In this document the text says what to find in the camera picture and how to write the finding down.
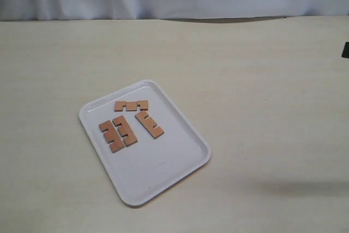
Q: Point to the wooden notched piece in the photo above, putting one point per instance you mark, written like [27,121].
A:
[125,131]
[141,105]
[111,136]
[149,124]

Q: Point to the white plastic tray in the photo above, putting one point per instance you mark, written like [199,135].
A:
[145,169]

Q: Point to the dark object at edge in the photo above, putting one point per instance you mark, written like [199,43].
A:
[345,52]

